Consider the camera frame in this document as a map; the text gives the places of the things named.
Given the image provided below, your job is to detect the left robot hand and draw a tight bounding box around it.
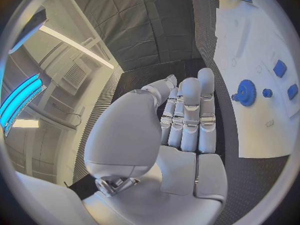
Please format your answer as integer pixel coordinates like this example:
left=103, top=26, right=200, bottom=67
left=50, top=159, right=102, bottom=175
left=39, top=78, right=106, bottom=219
left=81, top=67, right=229, bottom=225

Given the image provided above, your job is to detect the short blue peg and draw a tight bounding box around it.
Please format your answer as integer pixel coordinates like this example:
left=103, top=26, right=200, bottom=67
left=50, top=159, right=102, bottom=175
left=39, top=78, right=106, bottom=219
left=261, top=88, right=274, bottom=99

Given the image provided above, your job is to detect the white task board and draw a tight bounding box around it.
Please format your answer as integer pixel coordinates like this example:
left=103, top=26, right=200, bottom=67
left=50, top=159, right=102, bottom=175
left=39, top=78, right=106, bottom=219
left=212, top=0, right=297, bottom=159

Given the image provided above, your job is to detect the glowing light bar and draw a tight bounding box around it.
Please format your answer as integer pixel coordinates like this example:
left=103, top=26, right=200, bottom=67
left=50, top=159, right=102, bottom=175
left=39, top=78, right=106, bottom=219
left=0, top=72, right=48, bottom=138

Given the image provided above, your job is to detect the blue plug block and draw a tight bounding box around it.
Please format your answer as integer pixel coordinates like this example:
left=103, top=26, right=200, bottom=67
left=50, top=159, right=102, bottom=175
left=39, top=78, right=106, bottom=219
left=286, top=83, right=300, bottom=101
left=272, top=59, right=289, bottom=78

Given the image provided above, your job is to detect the blue gear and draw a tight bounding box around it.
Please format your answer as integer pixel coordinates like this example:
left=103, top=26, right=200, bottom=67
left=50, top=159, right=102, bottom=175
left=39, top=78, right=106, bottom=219
left=236, top=79, right=257, bottom=107

